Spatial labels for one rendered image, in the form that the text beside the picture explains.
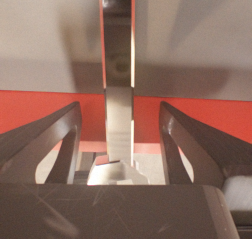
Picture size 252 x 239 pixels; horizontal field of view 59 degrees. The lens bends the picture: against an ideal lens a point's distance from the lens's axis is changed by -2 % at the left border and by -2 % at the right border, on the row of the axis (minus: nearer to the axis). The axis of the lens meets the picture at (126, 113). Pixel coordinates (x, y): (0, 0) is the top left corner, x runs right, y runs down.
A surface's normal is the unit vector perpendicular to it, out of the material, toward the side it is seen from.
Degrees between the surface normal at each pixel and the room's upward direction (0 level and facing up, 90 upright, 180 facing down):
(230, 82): 0
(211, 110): 90
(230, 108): 90
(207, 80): 0
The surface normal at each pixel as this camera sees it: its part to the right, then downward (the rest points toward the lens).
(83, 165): -0.05, -0.67
